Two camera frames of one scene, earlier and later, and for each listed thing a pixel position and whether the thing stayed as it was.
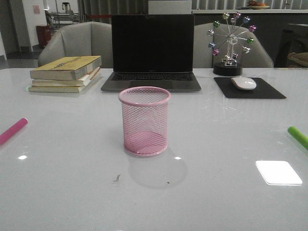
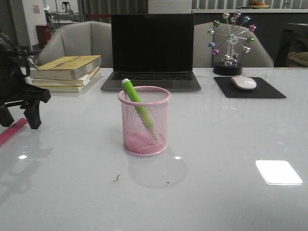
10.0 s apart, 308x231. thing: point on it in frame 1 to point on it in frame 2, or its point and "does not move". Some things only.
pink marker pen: x=5 y=136 does not move
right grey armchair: x=215 y=42 does not move
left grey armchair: x=83 y=39 does not move
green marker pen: x=299 y=135 to x=139 y=105
